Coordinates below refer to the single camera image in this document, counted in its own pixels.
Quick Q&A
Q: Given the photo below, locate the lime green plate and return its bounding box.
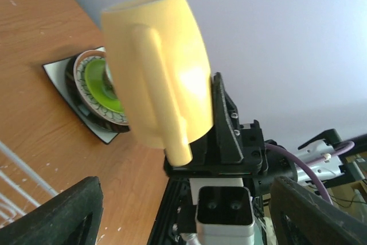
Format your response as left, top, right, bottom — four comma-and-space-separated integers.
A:
84, 59, 124, 114

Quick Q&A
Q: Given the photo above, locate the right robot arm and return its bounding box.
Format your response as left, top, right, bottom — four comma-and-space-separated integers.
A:
163, 72, 366, 197

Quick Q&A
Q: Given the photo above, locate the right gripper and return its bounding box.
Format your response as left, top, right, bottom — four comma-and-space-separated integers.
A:
163, 72, 268, 178

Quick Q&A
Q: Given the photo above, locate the yellow mug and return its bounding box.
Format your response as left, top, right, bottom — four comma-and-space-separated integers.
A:
100, 0, 213, 166

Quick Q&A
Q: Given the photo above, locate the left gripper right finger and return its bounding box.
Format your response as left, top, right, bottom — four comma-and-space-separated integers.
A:
270, 177, 366, 244

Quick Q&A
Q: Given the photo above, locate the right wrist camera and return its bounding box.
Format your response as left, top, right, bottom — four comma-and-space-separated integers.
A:
189, 178, 255, 244

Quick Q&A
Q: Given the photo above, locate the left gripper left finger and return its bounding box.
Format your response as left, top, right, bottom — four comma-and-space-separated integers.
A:
1, 176, 103, 244

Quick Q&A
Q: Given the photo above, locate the white square plate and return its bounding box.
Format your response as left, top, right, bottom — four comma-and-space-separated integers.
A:
42, 53, 119, 145

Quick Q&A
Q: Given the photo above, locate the white wire dish rack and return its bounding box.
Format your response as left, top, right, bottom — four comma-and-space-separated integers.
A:
1, 143, 60, 228

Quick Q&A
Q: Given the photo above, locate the black round plate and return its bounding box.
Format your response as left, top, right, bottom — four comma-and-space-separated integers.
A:
64, 55, 130, 133

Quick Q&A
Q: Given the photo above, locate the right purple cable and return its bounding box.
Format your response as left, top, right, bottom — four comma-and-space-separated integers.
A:
265, 141, 355, 205

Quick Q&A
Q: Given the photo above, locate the orange rimmed floral plate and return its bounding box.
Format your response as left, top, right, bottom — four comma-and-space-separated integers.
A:
73, 47, 128, 126

